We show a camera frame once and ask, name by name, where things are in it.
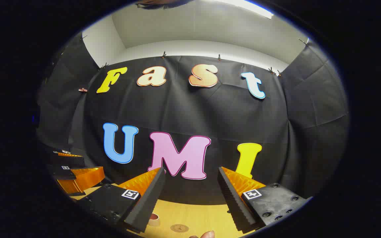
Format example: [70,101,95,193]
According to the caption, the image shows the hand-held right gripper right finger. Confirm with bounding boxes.
[217,166,311,233]

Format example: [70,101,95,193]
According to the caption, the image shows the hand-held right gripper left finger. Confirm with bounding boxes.
[77,167,166,233]

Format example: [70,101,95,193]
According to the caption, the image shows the beige cup with wooden handle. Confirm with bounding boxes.
[148,213,161,227]

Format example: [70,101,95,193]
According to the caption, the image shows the wooden desktop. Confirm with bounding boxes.
[68,183,257,238]

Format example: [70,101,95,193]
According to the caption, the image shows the black backdrop cloth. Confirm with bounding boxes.
[37,31,350,205]

